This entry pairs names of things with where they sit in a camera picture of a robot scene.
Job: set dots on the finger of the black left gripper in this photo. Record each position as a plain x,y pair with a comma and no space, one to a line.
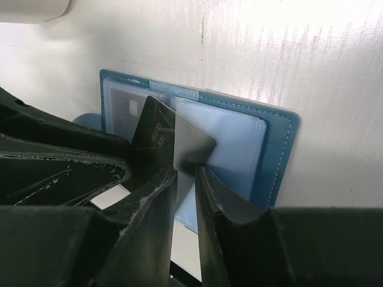
57,179
23,121

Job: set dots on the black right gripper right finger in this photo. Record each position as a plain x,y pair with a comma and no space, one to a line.
242,245

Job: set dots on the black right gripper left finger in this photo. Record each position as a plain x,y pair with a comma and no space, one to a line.
128,244

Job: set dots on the black credit card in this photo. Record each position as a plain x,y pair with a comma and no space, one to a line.
163,138
126,108

